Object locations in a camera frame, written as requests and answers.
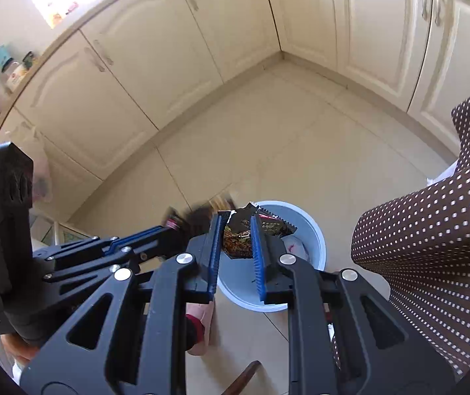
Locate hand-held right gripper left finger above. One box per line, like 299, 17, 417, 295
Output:
20, 211, 224, 395

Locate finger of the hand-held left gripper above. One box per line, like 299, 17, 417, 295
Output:
33, 224, 178, 263
42, 234, 203, 284

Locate blue trash bin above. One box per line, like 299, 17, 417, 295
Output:
216, 201, 327, 312

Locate small dark packet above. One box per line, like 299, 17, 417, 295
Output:
165, 191, 236, 240

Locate black snack wrapper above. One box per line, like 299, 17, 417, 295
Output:
222, 202, 298, 261

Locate white plastic bag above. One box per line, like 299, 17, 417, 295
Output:
280, 234, 310, 262

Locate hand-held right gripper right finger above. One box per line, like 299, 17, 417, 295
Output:
250, 214, 456, 395

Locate brown polka dot tablecloth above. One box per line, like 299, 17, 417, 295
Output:
331, 75, 470, 383

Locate white label jar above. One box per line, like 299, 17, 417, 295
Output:
5, 63, 28, 92

